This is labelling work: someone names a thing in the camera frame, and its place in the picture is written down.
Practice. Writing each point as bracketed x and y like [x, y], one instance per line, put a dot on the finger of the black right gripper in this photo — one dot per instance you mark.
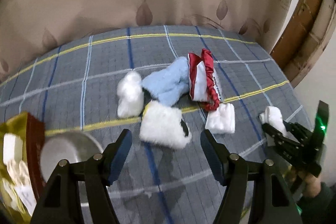
[297, 130]
[281, 143]

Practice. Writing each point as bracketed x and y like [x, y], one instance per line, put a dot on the steel bowl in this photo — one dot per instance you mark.
[74, 146]

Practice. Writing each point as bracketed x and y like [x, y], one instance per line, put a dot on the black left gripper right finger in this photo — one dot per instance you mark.
[217, 156]

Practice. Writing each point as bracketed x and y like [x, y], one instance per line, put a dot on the brown wooden door frame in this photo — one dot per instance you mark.
[305, 38]

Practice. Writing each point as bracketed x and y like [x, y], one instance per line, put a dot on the person's right hand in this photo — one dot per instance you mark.
[312, 184]

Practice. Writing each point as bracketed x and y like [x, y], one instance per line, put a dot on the white fluffy plush sock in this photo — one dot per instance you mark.
[130, 96]

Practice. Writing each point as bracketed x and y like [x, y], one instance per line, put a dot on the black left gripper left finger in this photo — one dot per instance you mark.
[115, 156]

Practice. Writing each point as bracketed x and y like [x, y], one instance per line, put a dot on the small folded white towel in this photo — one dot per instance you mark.
[222, 120]

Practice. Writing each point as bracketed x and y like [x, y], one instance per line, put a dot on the light blue fluffy towel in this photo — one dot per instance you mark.
[169, 84]

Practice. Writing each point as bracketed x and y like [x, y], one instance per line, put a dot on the red gold gift box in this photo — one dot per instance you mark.
[22, 140]

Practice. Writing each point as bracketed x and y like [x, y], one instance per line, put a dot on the red white satin eye mask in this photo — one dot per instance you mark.
[206, 79]

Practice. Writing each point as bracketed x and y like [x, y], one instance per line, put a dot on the white fluffy plush slipper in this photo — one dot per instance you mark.
[164, 125]

